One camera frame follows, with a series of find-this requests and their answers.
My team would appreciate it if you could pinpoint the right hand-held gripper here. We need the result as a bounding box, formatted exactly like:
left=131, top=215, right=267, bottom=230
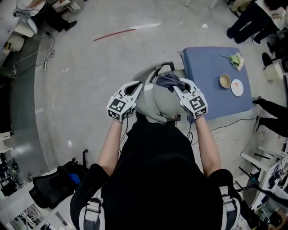
left=172, top=77, right=208, bottom=120

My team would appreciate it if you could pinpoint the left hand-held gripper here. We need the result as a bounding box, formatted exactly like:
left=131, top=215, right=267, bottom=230
left=106, top=80, right=144, bottom=123

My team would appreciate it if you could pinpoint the dark grey cloth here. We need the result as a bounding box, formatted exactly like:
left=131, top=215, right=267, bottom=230
left=155, top=71, right=187, bottom=93

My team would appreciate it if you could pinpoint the grey shell chair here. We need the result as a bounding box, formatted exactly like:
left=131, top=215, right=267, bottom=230
left=131, top=62, right=187, bottom=124

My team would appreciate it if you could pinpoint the person's right forearm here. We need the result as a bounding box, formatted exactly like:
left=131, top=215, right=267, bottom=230
left=194, top=116, right=222, bottom=178

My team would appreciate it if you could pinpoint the person's left forearm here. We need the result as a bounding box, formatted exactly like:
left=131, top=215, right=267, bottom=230
left=98, top=119, right=123, bottom=176

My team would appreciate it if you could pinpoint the dark blue object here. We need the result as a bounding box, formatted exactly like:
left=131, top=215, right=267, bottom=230
left=68, top=172, right=81, bottom=185

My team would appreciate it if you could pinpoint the black office chair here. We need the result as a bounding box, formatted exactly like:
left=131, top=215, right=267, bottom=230
left=28, top=149, right=90, bottom=209

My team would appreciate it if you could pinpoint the blue cloth covered table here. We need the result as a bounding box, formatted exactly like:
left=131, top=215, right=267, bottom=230
left=181, top=46, right=254, bottom=121

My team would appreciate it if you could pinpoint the wooden bowl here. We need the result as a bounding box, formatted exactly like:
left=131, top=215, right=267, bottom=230
left=219, top=73, right=232, bottom=88

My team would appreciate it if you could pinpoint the white plate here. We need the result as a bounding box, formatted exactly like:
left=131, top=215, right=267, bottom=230
left=231, top=79, right=245, bottom=97

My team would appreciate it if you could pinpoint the pale flower bunch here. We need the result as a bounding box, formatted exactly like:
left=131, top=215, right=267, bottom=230
left=217, top=52, right=245, bottom=72

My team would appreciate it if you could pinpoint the red floor tape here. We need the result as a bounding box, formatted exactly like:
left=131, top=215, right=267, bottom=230
left=93, top=28, right=135, bottom=42

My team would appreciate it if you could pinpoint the white waste bin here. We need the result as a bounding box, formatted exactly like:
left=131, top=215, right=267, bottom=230
left=262, top=62, right=284, bottom=81

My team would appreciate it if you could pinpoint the person's black clothed torso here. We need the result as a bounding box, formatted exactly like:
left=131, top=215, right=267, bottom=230
left=69, top=112, right=243, bottom=230

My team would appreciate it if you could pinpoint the white shelf rack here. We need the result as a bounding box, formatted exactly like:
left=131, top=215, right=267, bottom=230
left=0, top=190, right=72, bottom=230

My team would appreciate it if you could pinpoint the black floor cable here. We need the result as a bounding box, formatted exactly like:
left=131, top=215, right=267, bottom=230
left=209, top=116, right=257, bottom=133

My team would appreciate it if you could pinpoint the white cable coil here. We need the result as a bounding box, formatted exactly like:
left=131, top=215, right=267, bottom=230
left=212, top=132, right=228, bottom=149

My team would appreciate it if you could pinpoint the white shoulder strap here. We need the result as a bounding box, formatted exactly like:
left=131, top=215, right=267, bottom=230
left=78, top=190, right=105, bottom=230
left=219, top=186, right=243, bottom=230

